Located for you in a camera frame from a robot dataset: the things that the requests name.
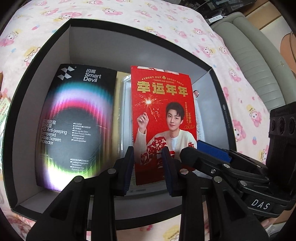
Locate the red envelope with man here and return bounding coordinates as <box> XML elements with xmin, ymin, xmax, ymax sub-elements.
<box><xmin>130</xmin><ymin>65</ymin><xmax>198</xmax><ymax>186</ymax></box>

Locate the black screen protector box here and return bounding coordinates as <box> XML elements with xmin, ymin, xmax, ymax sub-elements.
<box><xmin>35</xmin><ymin>64</ymin><xmax>117</xmax><ymax>191</ymax></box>

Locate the grey upholstered headboard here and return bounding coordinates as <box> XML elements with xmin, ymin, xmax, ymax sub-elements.
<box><xmin>211</xmin><ymin>12</ymin><xmax>295</xmax><ymax>110</ymax></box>

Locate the black cardboard box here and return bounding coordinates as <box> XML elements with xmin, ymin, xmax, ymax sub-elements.
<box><xmin>2</xmin><ymin>17</ymin><xmax>237</xmax><ymax>232</ymax></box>

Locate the colourful printed card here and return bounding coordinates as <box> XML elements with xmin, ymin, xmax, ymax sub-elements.
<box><xmin>0</xmin><ymin>97</ymin><xmax>11</xmax><ymax>135</ymax></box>

